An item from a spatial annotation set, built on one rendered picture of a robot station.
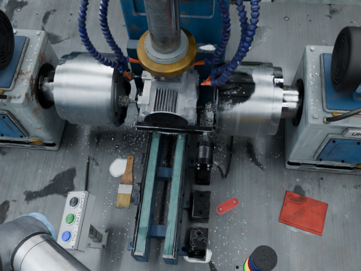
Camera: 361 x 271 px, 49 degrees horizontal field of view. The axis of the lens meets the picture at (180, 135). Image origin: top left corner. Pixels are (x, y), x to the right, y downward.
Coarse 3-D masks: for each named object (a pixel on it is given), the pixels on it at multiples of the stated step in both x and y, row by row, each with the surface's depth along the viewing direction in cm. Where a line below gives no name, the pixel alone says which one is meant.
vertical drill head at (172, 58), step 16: (144, 0) 100; (160, 0) 96; (176, 0) 100; (160, 16) 101; (176, 16) 104; (160, 32) 107; (176, 32) 109; (144, 48) 119; (160, 48) 113; (176, 48) 115; (192, 48) 119; (144, 64) 117; (160, 64) 117; (176, 64) 116; (192, 64) 119
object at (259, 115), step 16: (224, 64) 127; (240, 64) 127; (256, 64) 127; (272, 64) 128; (240, 80) 123; (256, 80) 122; (272, 80) 122; (224, 96) 122; (240, 96) 122; (256, 96) 121; (272, 96) 121; (288, 96) 128; (224, 112) 123; (240, 112) 123; (256, 112) 122; (272, 112) 123; (288, 112) 129; (224, 128) 127; (240, 128) 127; (256, 128) 126; (272, 128) 127
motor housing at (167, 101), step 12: (192, 72) 138; (144, 84) 135; (192, 84) 134; (156, 96) 130; (168, 96) 129; (180, 96) 130; (192, 96) 132; (156, 108) 126; (168, 108) 127; (180, 108) 129; (144, 120) 134; (156, 120) 141; (168, 120) 143; (180, 120) 141; (192, 120) 131; (168, 132) 141
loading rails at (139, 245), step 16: (160, 144) 145; (176, 144) 141; (144, 160) 150; (160, 160) 149; (176, 160) 138; (192, 160) 148; (144, 176) 135; (160, 176) 144; (176, 176) 136; (144, 192) 134; (176, 192) 133; (144, 208) 131; (176, 208) 131; (144, 224) 129; (176, 224) 128; (128, 240) 137; (144, 240) 127; (176, 240) 126; (144, 256) 126; (176, 256) 125
